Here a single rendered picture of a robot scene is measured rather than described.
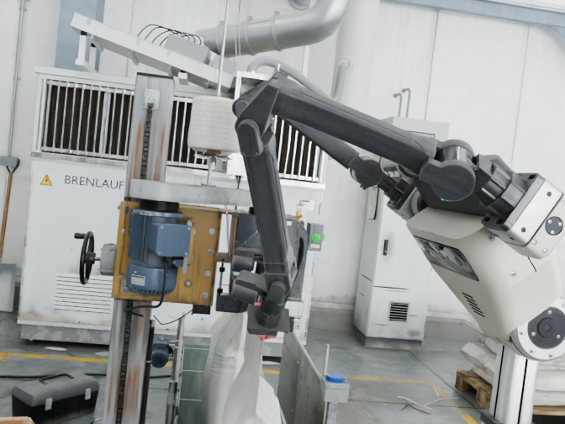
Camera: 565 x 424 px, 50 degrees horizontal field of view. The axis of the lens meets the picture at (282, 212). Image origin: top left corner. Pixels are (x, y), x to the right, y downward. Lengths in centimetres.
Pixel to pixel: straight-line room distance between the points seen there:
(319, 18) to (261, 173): 327
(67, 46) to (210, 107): 404
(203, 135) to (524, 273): 96
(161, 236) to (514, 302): 93
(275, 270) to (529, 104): 580
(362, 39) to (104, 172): 237
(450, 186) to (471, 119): 553
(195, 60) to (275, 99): 333
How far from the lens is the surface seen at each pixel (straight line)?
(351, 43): 529
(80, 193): 480
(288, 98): 111
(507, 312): 142
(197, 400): 305
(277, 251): 130
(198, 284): 202
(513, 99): 687
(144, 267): 181
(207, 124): 180
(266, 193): 123
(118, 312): 211
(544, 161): 701
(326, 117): 112
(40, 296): 495
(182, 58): 443
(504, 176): 116
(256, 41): 456
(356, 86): 522
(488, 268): 133
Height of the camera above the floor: 146
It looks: 3 degrees down
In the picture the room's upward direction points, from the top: 6 degrees clockwise
